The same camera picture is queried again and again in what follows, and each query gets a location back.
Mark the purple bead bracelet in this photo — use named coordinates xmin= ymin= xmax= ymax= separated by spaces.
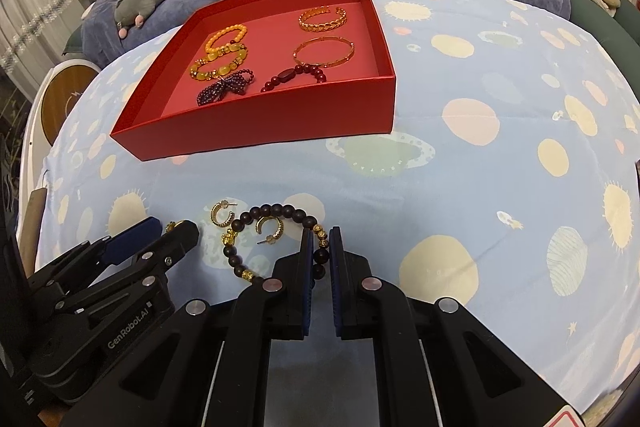
xmin=197 ymin=69 xmax=256 ymax=106

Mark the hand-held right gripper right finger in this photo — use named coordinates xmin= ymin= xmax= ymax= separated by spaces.
xmin=329 ymin=226 xmax=576 ymax=427

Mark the round wooden white-rimmed stool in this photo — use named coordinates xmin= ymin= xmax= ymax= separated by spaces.
xmin=20 ymin=61 xmax=98 ymax=228

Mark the thin gold bangle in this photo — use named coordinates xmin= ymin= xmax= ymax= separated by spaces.
xmin=292 ymin=36 xmax=357 ymax=68

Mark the dark red bead bracelet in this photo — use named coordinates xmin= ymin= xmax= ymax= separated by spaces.
xmin=261 ymin=63 xmax=328 ymax=94

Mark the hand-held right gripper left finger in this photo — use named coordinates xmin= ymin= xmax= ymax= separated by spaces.
xmin=60 ymin=227 xmax=316 ymax=427

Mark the white lace curtain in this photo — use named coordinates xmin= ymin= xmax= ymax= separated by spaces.
xmin=0 ymin=0 xmax=101 ymax=88

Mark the yellow bead bracelet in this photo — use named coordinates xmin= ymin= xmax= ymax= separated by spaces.
xmin=202 ymin=23 xmax=249 ymax=54

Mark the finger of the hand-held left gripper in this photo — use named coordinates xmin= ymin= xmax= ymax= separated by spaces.
xmin=30 ymin=216 xmax=161 ymax=288
xmin=90 ymin=219 xmax=201 ymax=303

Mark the gold hoop earring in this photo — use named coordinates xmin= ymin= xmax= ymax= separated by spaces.
xmin=209 ymin=201 xmax=236 ymax=231
xmin=255 ymin=217 xmax=286 ymax=247

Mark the yellow-green bead bracelet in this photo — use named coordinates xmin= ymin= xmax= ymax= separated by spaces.
xmin=189 ymin=43 xmax=249 ymax=81

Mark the red cardboard box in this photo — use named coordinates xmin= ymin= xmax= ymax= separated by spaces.
xmin=110 ymin=0 xmax=397 ymax=162

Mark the dark wooden bead bracelet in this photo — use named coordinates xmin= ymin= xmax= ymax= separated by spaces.
xmin=221 ymin=203 xmax=331 ymax=284

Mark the gold chain cuff bracelet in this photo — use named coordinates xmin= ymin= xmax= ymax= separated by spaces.
xmin=298 ymin=6 xmax=348 ymax=32

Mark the brown wooden board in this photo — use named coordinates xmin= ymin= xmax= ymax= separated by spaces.
xmin=20 ymin=189 xmax=48 ymax=273

